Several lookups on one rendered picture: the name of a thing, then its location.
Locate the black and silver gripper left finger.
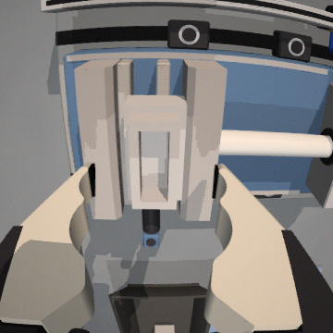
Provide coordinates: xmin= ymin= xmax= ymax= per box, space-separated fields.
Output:
xmin=0 ymin=162 xmax=95 ymax=333

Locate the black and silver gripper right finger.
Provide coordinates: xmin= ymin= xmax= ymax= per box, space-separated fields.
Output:
xmin=204 ymin=164 xmax=333 ymax=333

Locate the beige block with rectangular pocket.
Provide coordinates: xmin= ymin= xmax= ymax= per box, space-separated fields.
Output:
xmin=123 ymin=95 xmax=187 ymax=209
xmin=154 ymin=325 xmax=175 ymax=333

